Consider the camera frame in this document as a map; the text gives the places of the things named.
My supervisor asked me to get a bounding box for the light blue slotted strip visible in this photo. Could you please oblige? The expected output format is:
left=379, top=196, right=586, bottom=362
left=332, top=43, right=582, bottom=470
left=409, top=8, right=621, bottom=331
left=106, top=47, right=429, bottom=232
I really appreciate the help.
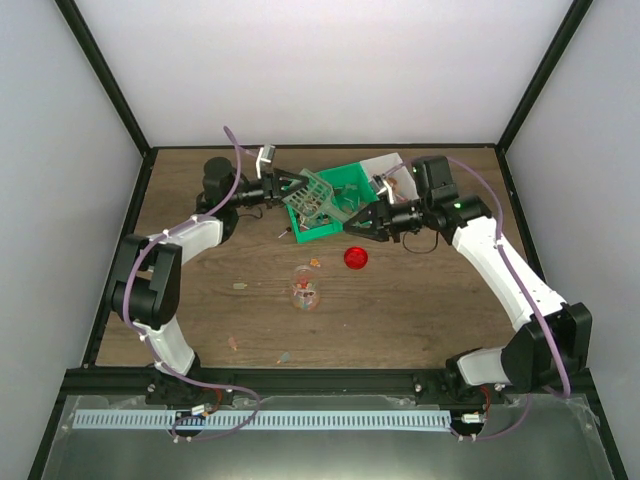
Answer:
left=72, top=409, right=451, bottom=432

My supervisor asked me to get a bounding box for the clear plastic jar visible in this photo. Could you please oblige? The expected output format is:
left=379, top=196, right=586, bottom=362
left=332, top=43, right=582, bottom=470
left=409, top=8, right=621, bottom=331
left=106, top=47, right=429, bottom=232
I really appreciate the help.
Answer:
left=290, top=265, right=320, bottom=311

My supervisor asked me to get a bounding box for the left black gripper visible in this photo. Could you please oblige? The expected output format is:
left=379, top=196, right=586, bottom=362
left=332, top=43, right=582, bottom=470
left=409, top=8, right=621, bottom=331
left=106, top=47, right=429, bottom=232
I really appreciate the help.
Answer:
left=227, top=168, right=308, bottom=209

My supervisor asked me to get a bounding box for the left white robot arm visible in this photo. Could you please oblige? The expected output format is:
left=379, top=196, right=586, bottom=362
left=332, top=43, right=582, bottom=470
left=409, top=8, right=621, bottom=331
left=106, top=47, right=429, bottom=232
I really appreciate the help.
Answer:
left=106, top=157, right=309, bottom=404

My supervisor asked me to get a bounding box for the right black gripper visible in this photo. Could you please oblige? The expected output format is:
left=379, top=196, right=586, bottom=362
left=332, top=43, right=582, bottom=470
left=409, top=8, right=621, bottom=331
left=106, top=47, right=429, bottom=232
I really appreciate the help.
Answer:
left=344, top=194, right=432, bottom=244

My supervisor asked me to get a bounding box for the spilled dark lollipop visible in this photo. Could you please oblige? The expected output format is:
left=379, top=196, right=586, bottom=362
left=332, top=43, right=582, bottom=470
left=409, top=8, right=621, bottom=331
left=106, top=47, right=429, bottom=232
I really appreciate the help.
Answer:
left=277, top=227, right=292, bottom=239

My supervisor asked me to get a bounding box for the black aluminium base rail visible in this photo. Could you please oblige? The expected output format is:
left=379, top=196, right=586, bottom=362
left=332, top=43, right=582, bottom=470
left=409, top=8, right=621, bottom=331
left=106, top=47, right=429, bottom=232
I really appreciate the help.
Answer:
left=62, top=366, right=596, bottom=406

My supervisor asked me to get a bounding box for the red jar lid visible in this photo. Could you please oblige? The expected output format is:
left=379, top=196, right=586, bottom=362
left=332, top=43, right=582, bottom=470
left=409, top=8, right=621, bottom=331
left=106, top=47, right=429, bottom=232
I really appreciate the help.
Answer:
left=343, top=246, right=369, bottom=270

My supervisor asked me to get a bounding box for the white candy bin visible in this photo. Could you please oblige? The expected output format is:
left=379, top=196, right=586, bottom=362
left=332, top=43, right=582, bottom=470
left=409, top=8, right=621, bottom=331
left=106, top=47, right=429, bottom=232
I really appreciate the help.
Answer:
left=359, top=153, right=419, bottom=203

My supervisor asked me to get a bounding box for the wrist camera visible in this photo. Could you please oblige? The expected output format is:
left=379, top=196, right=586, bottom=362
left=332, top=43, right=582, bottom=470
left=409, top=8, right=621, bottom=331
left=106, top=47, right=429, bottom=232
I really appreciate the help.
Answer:
left=255, top=144, right=276, bottom=178
left=370, top=175, right=394, bottom=204

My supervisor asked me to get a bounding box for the green slotted scoop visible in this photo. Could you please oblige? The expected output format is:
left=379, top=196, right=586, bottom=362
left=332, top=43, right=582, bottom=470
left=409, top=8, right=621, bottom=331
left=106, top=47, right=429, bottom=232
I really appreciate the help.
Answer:
left=283, top=169, right=351, bottom=223

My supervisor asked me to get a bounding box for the green double candy bin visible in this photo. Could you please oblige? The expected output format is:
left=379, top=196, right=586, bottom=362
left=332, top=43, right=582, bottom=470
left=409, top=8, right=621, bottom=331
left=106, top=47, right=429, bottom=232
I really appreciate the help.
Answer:
left=284, top=163, right=377, bottom=244

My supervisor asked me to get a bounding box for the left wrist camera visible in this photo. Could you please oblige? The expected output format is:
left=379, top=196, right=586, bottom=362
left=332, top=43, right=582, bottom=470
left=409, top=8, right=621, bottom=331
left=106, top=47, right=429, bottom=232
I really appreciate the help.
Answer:
left=255, top=144, right=276, bottom=178

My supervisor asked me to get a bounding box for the spilled candy near rail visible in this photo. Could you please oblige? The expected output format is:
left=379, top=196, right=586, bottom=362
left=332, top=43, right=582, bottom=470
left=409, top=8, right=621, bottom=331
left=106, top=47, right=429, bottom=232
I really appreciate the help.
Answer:
left=276, top=352, right=291, bottom=364

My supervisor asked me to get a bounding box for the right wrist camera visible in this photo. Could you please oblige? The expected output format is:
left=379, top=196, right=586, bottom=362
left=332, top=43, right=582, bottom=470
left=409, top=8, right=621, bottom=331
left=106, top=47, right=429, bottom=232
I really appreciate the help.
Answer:
left=370, top=175, right=394, bottom=204

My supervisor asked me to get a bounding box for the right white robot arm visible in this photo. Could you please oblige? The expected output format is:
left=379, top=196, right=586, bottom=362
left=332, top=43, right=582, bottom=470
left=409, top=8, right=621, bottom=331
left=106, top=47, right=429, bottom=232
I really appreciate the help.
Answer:
left=343, top=156, right=592, bottom=403

